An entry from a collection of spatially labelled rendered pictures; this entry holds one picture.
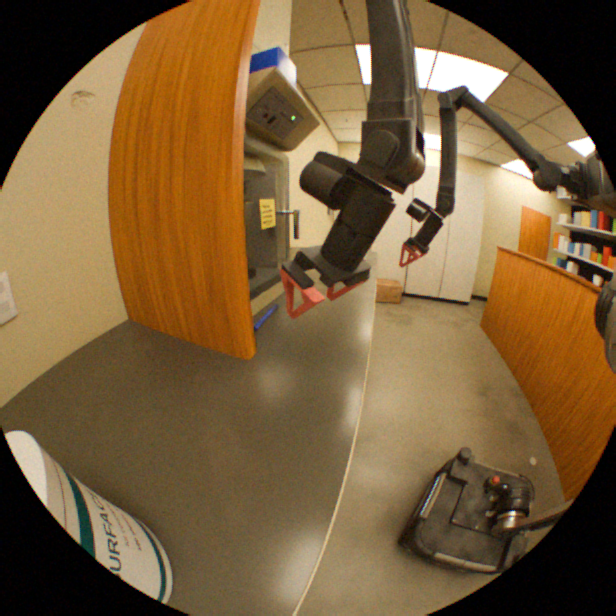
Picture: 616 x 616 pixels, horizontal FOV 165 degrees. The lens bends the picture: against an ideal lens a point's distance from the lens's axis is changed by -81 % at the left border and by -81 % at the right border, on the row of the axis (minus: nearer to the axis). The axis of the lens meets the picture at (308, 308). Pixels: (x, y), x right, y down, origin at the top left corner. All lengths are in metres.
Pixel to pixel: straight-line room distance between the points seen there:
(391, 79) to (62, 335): 0.85
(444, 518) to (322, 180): 1.14
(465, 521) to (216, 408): 1.03
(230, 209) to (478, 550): 1.32
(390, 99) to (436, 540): 1.18
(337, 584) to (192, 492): 1.00
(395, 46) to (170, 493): 0.57
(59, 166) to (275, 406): 0.80
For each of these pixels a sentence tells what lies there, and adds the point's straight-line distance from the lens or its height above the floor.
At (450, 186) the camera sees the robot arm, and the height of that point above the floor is 1.32.
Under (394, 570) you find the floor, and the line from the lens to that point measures 1.25.
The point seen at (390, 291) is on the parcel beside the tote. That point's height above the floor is 0.19.
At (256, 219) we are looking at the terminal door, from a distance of 0.53.
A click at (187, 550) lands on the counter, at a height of 0.94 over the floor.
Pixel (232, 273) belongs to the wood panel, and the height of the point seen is 1.10.
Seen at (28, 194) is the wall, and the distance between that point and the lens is 0.75.
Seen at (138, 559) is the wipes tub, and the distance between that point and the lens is 0.23.
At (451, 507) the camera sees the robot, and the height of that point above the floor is 0.24.
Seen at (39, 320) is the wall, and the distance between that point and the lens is 0.73.
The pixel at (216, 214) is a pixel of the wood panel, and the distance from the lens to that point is 0.34.
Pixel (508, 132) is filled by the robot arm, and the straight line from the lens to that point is 0.82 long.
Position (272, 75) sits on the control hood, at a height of 1.49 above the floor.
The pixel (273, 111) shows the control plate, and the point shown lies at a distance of 0.56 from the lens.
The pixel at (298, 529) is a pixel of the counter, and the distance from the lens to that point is 0.24.
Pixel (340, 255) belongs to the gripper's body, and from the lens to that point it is 0.26.
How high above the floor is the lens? 1.18
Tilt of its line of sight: 24 degrees down
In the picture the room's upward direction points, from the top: straight up
